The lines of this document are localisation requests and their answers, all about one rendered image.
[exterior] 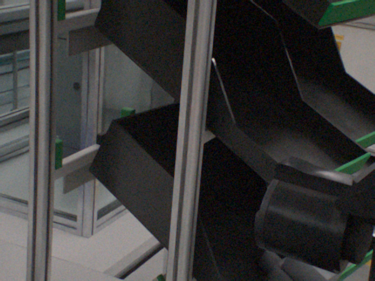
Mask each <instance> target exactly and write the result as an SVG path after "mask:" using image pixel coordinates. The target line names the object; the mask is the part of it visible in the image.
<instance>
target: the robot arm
mask: <svg viewBox="0 0 375 281"><path fill-rule="evenodd" d="M254 223H255V228H254V234H255V241H256V243H257V246H258V247H259V248H262V249H266V250H269V251H270V252H273V253H277V254H280V255H283V256H285V257H288V258H291V259H295V260H297V261H299V262H303V263H307V264H309V265H311V266H314V267H317V268H321V269H322V270H326V271H328V272H333V273H335V274H340V273H342V272H343V270H344V269H345V267H347V265H348V263H349V262H350V263H353V264H355V265H360V264H361V263H362V261H363V260H364V259H365V257H366V254H367V251H368V250H369V246H370V243H371V241H372V238H373V233H374V226H375V162H374V163H373V164H372V165H370V166H369V167H367V169H366V170H365V171H363V172H361V173H360V174H359V175H358V176H357V177H356V176H354V175H351V174H347V173H342V172H337V171H334V170H332V169H327V168H324V167H319V166H315V165H313V164H312V163H310V162H308V161H306V160H303V159H299V158H297V157H292V156H288V157H287V158H286V159H284V160H282V161H280V162H279V163H277V164H276V166H275V176H274V179H273V180H272V181H271V184H270V185H269V186H268V189H267V192H266V194H265V195H264V197H263V200H262V203H261V208H260V210H259V211H258V212H257V213H256V217H255V221H254ZM368 281H375V238H374V245H373V252H372V257H371V264H370V272H369V279H368Z"/></svg>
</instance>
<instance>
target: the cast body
mask: <svg viewBox="0 0 375 281"><path fill-rule="evenodd" d="M257 263H258V264H259V265H260V266H261V267H262V268H263V269H264V270H265V271H266V272H267V273H268V275H267V276H266V277H265V279H264V281H337V280H338V279H339V277H340V276H341V274H342V273H343V272H344V270H345V269H346V268H345V269H344V270H343V272H342V273H340V274H335V273H333V272H328V271H326V270H322V269H321V268H317V267H314V266H311V265H309V264H307V263H303V262H299V261H297V260H295V259H291V258H288V257H285V258H284V259H281V258H279V257H278V255H277V254H276V253H273V252H270V251H269V250H266V251H265V252H264V254H263V255H262V257H261V258H260V260H259V262H257Z"/></svg>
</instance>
